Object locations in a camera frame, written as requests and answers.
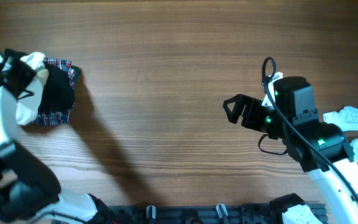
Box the white baby bodysuit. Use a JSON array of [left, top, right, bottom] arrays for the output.
[[5, 52, 49, 125]]

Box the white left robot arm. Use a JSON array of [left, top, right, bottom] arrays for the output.
[[0, 54, 119, 223]]

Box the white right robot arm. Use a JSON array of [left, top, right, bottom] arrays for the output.
[[223, 77, 358, 223]]

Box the black folded garment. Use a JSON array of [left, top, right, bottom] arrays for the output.
[[1, 49, 78, 120]]

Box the red plaid garment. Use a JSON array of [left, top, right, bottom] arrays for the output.
[[32, 57, 81, 126]]

